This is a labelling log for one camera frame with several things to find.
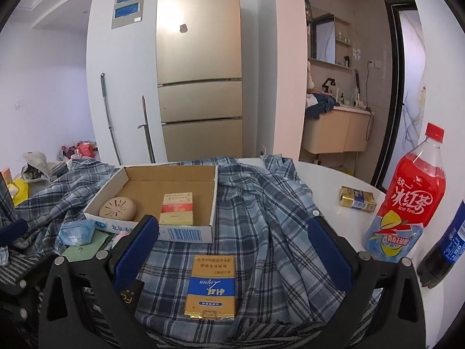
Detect bathroom mirror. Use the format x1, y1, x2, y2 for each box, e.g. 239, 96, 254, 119
310, 7, 335, 64

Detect blue and gold packet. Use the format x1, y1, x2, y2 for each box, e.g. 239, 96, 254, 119
183, 254, 239, 320

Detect blue clothing on vanity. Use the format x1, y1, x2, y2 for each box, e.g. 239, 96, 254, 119
305, 92, 341, 120

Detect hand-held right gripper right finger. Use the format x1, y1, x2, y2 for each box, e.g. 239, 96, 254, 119
308, 216, 426, 349

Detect grey mop handle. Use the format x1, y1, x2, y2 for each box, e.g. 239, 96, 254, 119
100, 73, 122, 166

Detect black door frame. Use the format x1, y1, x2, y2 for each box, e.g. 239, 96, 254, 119
371, 0, 418, 190

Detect red iced tea bottle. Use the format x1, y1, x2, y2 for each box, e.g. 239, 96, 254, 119
363, 123, 447, 265

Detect grey white bag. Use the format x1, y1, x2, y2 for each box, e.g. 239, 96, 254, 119
20, 152, 69, 182

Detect blue tissue pack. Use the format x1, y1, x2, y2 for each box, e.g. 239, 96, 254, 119
58, 219, 96, 246

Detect cardboard box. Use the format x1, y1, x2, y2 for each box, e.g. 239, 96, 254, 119
83, 165, 219, 243

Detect small gold blue packet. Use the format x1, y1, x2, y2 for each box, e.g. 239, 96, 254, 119
339, 186, 376, 212

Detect beige round perforated disc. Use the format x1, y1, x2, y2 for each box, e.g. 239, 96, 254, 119
99, 197, 138, 222

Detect red and cream packet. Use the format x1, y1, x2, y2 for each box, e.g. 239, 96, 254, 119
159, 193, 194, 226

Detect gold refrigerator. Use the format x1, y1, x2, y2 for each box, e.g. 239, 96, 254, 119
155, 0, 243, 162

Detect dark cola bottle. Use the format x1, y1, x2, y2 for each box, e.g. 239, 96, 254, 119
417, 200, 465, 289

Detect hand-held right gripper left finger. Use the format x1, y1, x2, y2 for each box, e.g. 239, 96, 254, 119
38, 215, 160, 349

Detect blue plaid shirt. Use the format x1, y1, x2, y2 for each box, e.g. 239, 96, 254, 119
0, 156, 378, 335

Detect beige bathroom vanity cabinet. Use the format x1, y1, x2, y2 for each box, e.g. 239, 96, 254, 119
302, 105, 373, 154

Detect black power cable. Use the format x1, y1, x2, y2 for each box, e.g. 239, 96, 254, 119
364, 67, 375, 140

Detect green envelope pouch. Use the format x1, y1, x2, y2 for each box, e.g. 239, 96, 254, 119
60, 231, 113, 262

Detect red plastic bags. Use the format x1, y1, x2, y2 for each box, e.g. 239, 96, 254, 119
60, 140, 97, 161

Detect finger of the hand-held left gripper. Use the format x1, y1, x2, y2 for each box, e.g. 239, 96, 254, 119
0, 267, 46, 335
0, 220, 29, 248

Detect black book-like box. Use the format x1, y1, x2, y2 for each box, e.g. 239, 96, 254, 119
118, 280, 145, 317

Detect yellow package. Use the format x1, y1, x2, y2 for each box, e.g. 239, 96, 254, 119
7, 178, 29, 208

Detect grey wall panel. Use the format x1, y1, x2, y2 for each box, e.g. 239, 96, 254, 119
110, 0, 147, 30

